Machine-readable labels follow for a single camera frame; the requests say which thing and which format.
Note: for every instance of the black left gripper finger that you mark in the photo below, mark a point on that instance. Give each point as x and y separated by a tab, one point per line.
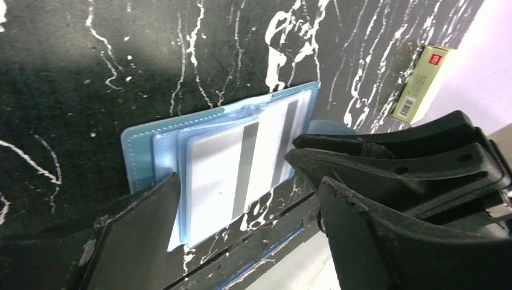
445	134
119	246
376	247
421	187

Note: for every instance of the blue card holder wallet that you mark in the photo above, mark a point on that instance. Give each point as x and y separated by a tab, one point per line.
155	150

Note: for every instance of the white magnetic stripe card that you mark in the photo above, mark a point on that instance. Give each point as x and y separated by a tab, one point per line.
278	123

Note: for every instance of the white red small box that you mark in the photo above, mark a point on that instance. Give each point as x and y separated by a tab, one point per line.
423	84

